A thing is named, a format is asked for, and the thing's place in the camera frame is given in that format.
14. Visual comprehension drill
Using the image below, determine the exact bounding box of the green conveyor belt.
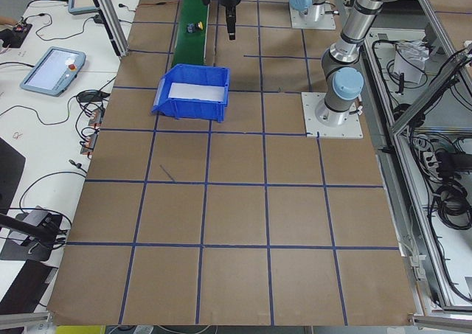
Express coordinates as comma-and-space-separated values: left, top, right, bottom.
172, 0, 209, 66

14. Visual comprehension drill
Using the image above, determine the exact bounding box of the blue bin with foam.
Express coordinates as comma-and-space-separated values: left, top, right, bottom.
151, 64, 230, 122

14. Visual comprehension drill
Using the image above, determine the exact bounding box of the far teach pendant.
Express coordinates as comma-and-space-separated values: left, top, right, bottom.
68, 0, 97, 15

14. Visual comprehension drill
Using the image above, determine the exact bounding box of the teach pendant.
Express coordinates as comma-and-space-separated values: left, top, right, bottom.
20, 46, 86, 97
68, 0, 97, 15

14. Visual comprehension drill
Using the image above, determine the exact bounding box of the near teach pendant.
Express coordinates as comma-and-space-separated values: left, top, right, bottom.
20, 46, 86, 97

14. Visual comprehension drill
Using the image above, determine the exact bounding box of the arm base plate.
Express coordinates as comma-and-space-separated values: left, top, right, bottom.
301, 92, 364, 139
289, 4, 336, 30

